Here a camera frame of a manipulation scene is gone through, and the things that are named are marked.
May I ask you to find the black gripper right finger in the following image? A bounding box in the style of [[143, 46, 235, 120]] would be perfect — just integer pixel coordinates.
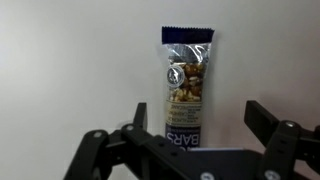
[[243, 100, 320, 180]]

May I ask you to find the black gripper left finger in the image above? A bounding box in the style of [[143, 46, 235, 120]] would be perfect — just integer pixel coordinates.
[[63, 102, 202, 180]]

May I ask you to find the nut snack bar pack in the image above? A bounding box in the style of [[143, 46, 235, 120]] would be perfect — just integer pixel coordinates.
[[161, 25, 216, 150]]

